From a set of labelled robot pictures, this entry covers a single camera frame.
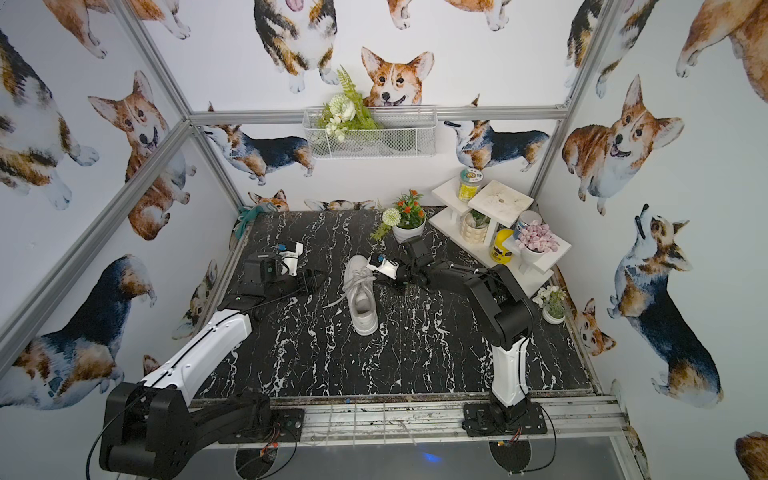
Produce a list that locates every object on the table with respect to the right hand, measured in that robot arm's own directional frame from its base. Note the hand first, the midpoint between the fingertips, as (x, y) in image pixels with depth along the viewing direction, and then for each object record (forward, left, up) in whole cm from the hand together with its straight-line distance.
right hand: (387, 266), depth 95 cm
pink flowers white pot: (-4, -40, +16) cm, 44 cm away
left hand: (-6, +18, +10) cm, 21 cm away
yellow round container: (+7, -37, -2) cm, 38 cm away
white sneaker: (-8, +8, +2) cm, 11 cm away
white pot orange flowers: (+14, -5, -1) cm, 15 cm away
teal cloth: (+31, +58, -6) cm, 66 cm away
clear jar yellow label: (+24, -27, +15) cm, 39 cm away
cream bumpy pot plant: (+19, -31, -3) cm, 36 cm away
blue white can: (+6, -40, +14) cm, 43 cm away
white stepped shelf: (+14, -36, +13) cm, 41 cm away
